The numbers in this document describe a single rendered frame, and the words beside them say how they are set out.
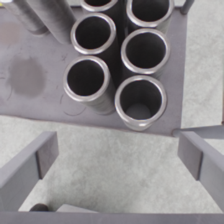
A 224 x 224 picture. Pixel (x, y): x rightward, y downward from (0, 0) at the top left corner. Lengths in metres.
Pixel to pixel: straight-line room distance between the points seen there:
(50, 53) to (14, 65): 0.19
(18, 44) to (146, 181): 0.95
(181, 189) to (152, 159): 0.20
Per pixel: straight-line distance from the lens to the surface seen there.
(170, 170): 0.94
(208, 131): 0.45
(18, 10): 0.80
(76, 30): 0.51
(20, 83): 0.87
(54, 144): 0.16
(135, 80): 0.41
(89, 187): 0.98
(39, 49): 0.89
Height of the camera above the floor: 0.91
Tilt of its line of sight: 78 degrees down
